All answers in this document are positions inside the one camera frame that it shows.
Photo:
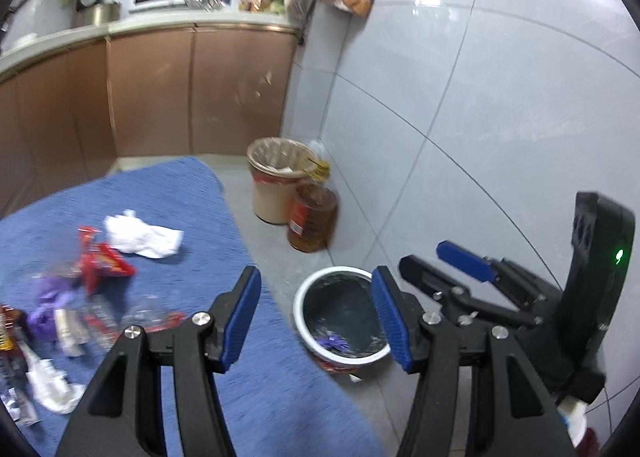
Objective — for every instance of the brown kitchen cabinets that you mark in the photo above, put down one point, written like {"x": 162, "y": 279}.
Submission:
{"x": 73, "y": 105}

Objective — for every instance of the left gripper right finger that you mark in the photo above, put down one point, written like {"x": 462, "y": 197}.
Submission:
{"x": 512, "y": 413}

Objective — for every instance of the beige bin with liner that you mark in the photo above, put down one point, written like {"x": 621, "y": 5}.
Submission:
{"x": 277, "y": 165}

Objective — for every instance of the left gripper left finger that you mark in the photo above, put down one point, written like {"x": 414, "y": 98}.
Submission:
{"x": 121, "y": 412}

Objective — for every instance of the white crumpled paper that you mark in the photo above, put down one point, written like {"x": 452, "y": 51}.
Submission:
{"x": 50, "y": 386}

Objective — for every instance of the amber cooking oil bottle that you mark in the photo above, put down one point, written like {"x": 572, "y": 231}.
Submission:
{"x": 314, "y": 209}

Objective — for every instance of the dark brown snack wrapper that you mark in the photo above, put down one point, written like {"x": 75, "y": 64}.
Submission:
{"x": 13, "y": 362}

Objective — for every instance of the purple crumpled glove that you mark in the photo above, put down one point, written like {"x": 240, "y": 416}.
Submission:
{"x": 54, "y": 292}

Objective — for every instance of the red snack wrapper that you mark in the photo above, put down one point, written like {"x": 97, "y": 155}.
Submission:
{"x": 98, "y": 261}

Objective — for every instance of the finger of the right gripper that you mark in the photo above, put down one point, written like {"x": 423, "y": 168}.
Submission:
{"x": 456, "y": 299}
{"x": 519, "y": 285}

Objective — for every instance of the white round trash bin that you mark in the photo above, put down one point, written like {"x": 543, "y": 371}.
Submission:
{"x": 334, "y": 315}

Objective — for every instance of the white tissue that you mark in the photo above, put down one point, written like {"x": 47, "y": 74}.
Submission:
{"x": 128, "y": 234}

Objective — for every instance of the steel pot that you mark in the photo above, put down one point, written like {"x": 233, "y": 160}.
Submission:
{"x": 97, "y": 15}

